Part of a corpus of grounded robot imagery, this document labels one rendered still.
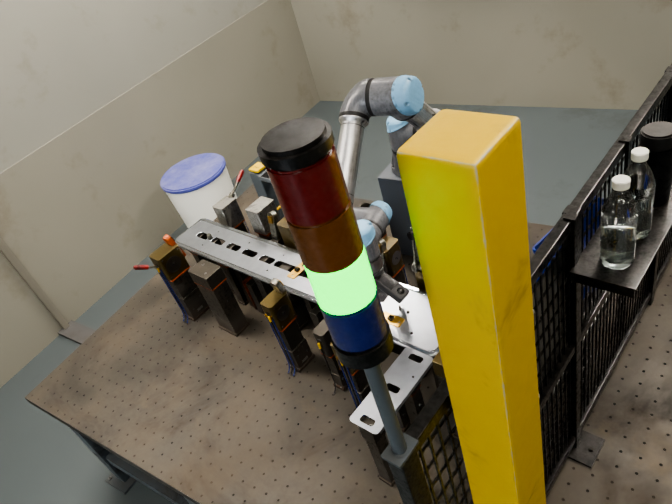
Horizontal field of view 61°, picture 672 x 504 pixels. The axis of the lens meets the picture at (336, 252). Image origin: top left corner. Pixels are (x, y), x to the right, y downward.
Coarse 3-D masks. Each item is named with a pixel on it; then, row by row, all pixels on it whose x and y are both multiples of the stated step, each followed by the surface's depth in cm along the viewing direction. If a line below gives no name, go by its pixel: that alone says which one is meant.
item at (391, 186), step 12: (384, 180) 228; (396, 180) 224; (384, 192) 232; (396, 192) 229; (396, 204) 233; (396, 216) 238; (408, 216) 234; (396, 228) 243; (408, 228) 239; (408, 240) 244; (408, 252) 249
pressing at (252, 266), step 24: (192, 240) 248; (240, 240) 238; (264, 240) 233; (240, 264) 225; (264, 264) 221; (288, 264) 218; (288, 288) 207; (408, 288) 190; (408, 336) 174; (432, 336) 172
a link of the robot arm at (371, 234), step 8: (360, 224) 161; (368, 224) 160; (360, 232) 158; (368, 232) 158; (376, 232) 163; (368, 240) 159; (376, 240) 162; (368, 248) 161; (376, 248) 163; (368, 256) 162; (376, 256) 164
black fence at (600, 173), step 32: (640, 128) 134; (608, 160) 125; (608, 192) 131; (544, 256) 107; (576, 288) 126; (640, 288) 184; (544, 320) 118; (576, 320) 132; (544, 352) 124; (576, 352) 139; (608, 352) 171; (544, 384) 132; (576, 384) 147; (448, 416) 94; (576, 416) 155; (416, 448) 85; (544, 448) 144; (576, 448) 164; (416, 480) 88; (448, 480) 102
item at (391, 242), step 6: (390, 240) 201; (396, 240) 200; (390, 246) 198; (396, 246) 200; (384, 252) 197; (390, 252) 198; (396, 252) 201; (390, 258) 199; (396, 258) 202; (390, 264) 200; (396, 264) 203; (402, 264) 206; (390, 270) 202; (396, 270) 204; (402, 270) 208; (396, 276) 206; (402, 276) 209; (402, 282) 210
